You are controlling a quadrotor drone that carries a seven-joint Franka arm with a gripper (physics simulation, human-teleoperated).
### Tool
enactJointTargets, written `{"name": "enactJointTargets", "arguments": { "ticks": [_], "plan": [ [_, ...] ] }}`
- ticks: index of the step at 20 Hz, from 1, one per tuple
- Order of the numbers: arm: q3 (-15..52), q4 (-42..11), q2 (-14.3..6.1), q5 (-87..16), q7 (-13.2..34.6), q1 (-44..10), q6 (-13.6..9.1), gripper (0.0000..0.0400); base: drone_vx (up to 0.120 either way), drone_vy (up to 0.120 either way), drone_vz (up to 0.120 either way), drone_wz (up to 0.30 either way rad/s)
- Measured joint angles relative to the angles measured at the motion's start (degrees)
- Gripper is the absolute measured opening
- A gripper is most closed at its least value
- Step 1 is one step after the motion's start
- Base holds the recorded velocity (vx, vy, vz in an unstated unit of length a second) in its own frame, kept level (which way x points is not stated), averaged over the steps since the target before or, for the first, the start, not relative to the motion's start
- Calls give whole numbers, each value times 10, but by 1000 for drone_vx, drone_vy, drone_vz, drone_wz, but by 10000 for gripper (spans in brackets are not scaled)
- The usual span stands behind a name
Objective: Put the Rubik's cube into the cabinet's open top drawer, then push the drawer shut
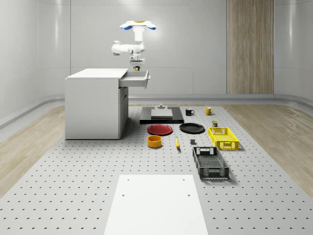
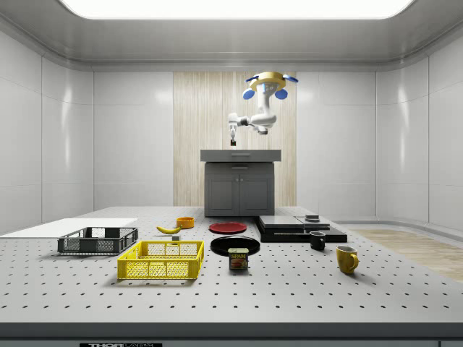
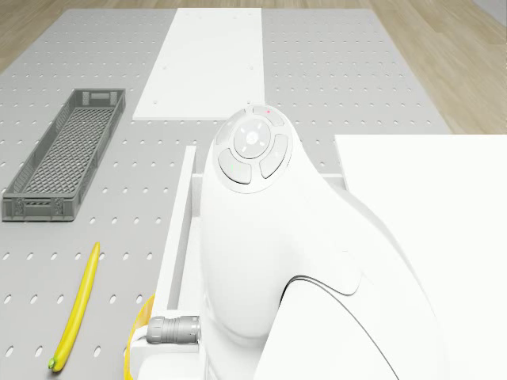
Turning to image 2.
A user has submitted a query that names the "flat-sided can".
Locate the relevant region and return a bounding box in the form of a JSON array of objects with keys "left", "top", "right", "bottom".
[{"left": 227, "top": 247, "right": 250, "bottom": 271}]

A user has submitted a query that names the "yellow mug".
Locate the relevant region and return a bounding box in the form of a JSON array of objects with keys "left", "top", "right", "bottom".
[{"left": 335, "top": 245, "right": 360, "bottom": 275}]

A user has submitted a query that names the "black plate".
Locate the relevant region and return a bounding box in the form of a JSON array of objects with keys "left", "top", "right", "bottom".
[{"left": 210, "top": 235, "right": 261, "bottom": 257}]

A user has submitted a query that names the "yellow basket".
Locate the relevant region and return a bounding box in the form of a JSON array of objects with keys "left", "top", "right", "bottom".
[{"left": 116, "top": 240, "right": 205, "bottom": 280}]

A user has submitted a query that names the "dark grey basket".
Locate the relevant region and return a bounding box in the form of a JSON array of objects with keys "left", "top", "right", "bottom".
[{"left": 57, "top": 226, "right": 140, "bottom": 257}]

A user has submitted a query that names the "white board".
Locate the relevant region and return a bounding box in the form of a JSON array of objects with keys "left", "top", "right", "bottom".
[{"left": 0, "top": 218, "right": 139, "bottom": 239}]

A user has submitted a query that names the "black mug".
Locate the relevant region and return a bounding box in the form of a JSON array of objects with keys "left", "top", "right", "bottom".
[{"left": 309, "top": 231, "right": 327, "bottom": 252}]

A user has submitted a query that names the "drone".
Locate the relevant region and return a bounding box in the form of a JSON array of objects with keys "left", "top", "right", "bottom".
[{"left": 242, "top": 71, "right": 300, "bottom": 100}]

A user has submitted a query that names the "banana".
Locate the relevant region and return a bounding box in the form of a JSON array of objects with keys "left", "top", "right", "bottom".
[{"left": 156, "top": 224, "right": 183, "bottom": 236}]

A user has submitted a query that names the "white cabinet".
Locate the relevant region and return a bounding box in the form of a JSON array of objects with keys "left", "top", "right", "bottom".
[{"left": 204, "top": 161, "right": 276, "bottom": 218}]

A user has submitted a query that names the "black stove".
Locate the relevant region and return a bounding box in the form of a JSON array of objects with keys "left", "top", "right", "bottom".
[{"left": 255, "top": 214, "right": 349, "bottom": 244}]

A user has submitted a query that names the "red plate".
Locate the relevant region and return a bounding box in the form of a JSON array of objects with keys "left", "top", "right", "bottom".
[{"left": 208, "top": 221, "right": 248, "bottom": 235}]

